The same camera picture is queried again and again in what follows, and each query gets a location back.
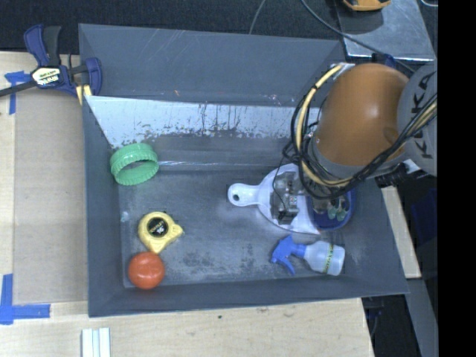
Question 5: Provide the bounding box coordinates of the blue plastic bowl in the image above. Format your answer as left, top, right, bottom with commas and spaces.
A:
307, 187, 357, 232

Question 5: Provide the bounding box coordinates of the grey metal bin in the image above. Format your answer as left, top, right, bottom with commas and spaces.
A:
77, 23, 411, 318

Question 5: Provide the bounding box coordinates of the white spray bottle blue nozzle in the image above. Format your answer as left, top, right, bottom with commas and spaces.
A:
270, 234, 346, 277

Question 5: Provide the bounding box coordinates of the yellow tape measure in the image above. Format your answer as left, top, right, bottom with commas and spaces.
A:
137, 210, 184, 255

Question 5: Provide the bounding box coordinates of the orange ball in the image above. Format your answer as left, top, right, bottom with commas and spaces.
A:
127, 251, 166, 290

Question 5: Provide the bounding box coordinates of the white plastic scoop with handle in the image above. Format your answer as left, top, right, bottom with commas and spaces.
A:
227, 163, 321, 236

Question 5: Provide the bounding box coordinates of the black cylinder on white bracket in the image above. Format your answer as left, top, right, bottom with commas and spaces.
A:
374, 161, 422, 188

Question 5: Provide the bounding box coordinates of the green plastic ring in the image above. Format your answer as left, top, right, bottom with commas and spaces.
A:
109, 142, 161, 186

